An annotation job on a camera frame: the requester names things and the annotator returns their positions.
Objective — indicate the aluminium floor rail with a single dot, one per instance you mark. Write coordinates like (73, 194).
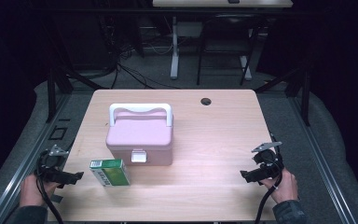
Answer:
(21, 168)
(323, 161)

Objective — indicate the black chair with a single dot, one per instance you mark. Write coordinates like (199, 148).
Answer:
(223, 37)

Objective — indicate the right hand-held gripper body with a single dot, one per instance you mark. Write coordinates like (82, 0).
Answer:
(268, 161)

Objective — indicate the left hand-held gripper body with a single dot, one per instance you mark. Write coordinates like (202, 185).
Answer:
(51, 161)

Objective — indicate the desk with white legs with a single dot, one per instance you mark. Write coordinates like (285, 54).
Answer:
(174, 46)

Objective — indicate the person's left hand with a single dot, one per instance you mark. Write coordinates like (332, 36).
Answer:
(32, 193)

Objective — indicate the green medicine box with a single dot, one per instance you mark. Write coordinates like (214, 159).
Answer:
(110, 172)

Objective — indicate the black floor socket frame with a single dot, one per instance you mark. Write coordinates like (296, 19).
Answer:
(57, 133)

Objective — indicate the dark device on desk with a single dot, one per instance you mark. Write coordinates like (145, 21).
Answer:
(233, 1)

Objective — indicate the black metal stand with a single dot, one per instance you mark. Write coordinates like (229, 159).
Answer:
(306, 93)
(51, 93)

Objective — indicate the person's right hand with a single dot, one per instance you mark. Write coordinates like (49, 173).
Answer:
(286, 189)

